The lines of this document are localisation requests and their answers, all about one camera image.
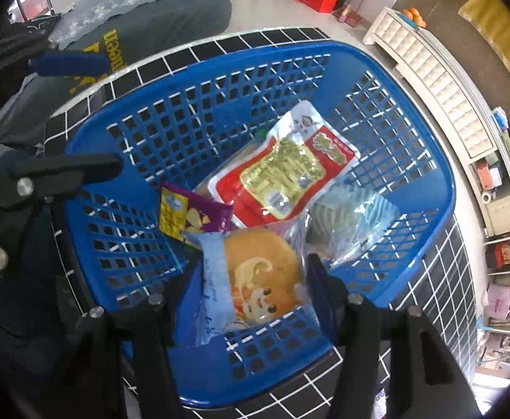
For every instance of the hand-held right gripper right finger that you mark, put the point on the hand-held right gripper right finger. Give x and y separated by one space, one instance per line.
322 288

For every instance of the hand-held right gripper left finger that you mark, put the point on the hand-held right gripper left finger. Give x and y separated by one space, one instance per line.
181 301

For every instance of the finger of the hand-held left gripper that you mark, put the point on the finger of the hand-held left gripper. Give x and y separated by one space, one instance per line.
69 63
63 170

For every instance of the round bread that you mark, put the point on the round bread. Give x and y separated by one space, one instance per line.
255 262

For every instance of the clear light blue snack packet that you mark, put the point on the clear light blue snack packet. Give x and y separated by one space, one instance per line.
351 218

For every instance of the purple and yellow snack packet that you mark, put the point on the purple and yellow snack packet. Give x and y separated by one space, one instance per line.
211 214

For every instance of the red sausage packet yellow label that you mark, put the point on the red sausage packet yellow label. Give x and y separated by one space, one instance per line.
281 170

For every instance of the blue plastic mesh basket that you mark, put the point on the blue plastic mesh basket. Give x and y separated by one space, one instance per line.
255 50

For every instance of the light grey cloth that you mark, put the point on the light grey cloth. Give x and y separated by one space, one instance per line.
19 113

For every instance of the dark grey printed cushion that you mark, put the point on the dark grey printed cushion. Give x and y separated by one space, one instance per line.
172 13

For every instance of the pink handbag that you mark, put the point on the pink handbag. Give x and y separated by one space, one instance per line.
500 302

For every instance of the white paper roll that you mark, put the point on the white paper roll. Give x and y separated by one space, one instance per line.
486 196

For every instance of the white metal shelf rack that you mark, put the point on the white metal shelf rack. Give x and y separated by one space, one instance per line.
508 251

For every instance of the orange flat box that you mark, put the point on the orange flat box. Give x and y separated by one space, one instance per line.
484 173

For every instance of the white tufted TV cabinet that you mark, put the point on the white tufted TV cabinet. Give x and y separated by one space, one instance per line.
438 91

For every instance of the blue tissue pack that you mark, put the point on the blue tissue pack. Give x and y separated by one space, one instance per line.
499 118

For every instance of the pile of oranges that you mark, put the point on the pile of oranges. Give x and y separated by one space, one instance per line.
414 16

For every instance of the yellow fringed wall cloth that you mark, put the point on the yellow fringed wall cloth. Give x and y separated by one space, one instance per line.
503 39

